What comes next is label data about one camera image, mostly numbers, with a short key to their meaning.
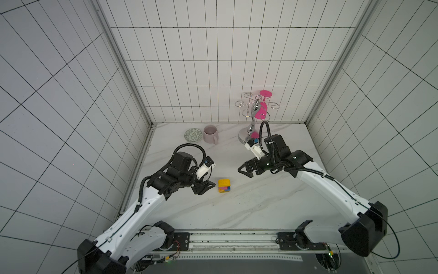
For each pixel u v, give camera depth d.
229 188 0.86
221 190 0.87
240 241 0.75
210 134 1.04
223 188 0.85
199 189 0.63
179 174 0.55
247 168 0.65
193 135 1.10
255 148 0.68
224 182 0.82
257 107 0.90
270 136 0.58
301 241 0.65
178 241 0.72
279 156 0.57
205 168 0.63
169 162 0.58
